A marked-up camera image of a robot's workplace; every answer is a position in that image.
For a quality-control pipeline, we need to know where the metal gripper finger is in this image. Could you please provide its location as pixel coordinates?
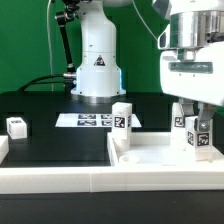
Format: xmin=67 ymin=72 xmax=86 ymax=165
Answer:
xmin=197 ymin=102 xmax=216 ymax=132
xmin=179 ymin=98 xmax=194 ymax=117

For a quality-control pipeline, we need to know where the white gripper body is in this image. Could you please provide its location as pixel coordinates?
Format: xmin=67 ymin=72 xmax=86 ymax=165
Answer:
xmin=158 ymin=27 xmax=224 ymax=106

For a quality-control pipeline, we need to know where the white square table top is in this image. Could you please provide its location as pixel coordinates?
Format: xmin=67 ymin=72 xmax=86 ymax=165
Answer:
xmin=107 ymin=132 xmax=224 ymax=167

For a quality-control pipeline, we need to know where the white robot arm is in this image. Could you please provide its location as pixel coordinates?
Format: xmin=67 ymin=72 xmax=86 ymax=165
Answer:
xmin=72 ymin=0 xmax=224 ymax=132

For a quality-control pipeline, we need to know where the white marker base plate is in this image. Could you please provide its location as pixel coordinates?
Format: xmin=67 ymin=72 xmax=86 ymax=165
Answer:
xmin=55 ymin=113 xmax=141 ymax=128

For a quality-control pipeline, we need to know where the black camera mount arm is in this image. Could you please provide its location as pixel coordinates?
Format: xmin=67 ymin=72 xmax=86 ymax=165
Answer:
xmin=55 ymin=0 xmax=80 ymax=93

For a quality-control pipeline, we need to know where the black cable bundle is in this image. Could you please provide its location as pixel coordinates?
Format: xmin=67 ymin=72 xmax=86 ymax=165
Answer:
xmin=17 ymin=73 xmax=77 ymax=93

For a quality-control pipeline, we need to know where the thin white cable left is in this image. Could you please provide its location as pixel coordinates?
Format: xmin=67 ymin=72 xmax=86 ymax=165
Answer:
xmin=46 ymin=0 xmax=56 ymax=92

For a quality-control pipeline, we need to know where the white U-shaped obstacle wall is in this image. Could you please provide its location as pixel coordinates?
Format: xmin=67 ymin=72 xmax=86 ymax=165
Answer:
xmin=0 ymin=133 xmax=224 ymax=195

